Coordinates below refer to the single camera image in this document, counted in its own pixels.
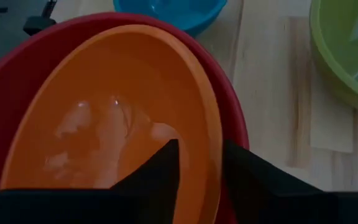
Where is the black stand foot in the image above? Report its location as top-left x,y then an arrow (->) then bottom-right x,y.
22,0 -> 58,36

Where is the large red plastic bowl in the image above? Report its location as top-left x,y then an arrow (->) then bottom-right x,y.
0,11 -> 250,224

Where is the orange plastic bowl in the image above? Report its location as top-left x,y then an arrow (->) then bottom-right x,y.
0,24 -> 224,224

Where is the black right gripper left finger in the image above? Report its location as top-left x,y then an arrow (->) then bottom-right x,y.
0,138 -> 180,224

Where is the green plastic bowl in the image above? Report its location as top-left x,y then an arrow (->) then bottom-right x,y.
309,0 -> 358,115

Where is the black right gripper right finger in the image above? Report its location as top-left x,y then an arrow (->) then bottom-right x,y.
224,139 -> 358,224

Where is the blue plastic bowl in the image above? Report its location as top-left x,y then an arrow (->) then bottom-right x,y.
112,0 -> 228,38

